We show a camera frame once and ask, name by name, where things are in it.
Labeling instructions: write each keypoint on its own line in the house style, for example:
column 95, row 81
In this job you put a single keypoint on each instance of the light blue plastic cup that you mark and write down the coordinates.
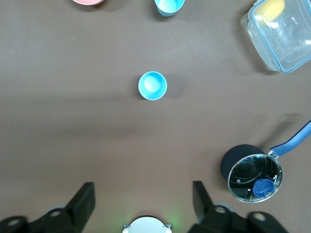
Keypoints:
column 168, row 6
column 152, row 85

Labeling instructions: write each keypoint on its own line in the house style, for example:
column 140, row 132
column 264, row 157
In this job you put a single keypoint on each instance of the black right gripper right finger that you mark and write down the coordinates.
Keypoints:
column 209, row 218

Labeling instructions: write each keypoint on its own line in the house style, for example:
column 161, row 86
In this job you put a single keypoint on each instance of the dark blue saucepan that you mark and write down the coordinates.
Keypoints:
column 233, row 155

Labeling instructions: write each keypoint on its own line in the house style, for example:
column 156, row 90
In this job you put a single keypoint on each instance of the glass lid blue knob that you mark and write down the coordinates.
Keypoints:
column 245, row 174

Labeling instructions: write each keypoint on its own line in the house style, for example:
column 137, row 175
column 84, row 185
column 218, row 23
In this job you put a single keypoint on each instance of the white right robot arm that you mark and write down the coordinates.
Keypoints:
column 148, row 225

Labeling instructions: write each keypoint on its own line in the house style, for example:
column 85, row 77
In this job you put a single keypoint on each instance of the yellow round fruit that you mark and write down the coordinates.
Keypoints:
column 269, row 9

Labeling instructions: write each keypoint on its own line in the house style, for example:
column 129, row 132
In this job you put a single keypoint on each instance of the pink bowl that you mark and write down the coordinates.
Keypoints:
column 88, row 2

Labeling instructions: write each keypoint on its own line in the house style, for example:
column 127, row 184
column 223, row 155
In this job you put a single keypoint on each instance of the clear plastic container blue rim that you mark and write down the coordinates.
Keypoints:
column 286, row 41

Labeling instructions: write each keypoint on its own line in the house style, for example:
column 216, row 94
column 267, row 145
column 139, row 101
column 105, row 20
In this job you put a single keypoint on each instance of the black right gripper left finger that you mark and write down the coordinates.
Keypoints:
column 73, row 213

